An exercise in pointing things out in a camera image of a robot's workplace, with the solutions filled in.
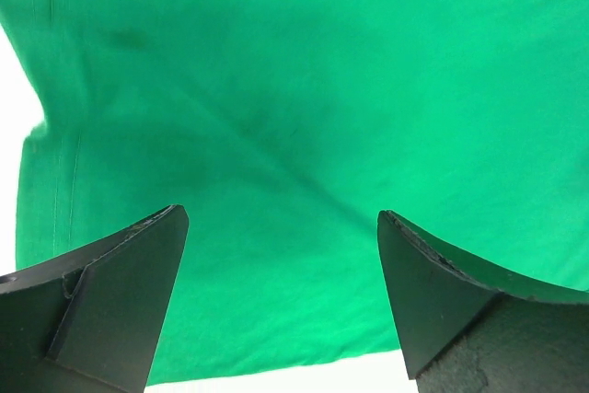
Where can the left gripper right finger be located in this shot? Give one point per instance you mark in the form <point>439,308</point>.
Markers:
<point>466,324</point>

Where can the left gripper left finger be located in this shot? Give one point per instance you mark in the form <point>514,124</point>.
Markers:
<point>90,319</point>

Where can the green t shirt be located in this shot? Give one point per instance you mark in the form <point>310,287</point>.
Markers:
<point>284,127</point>

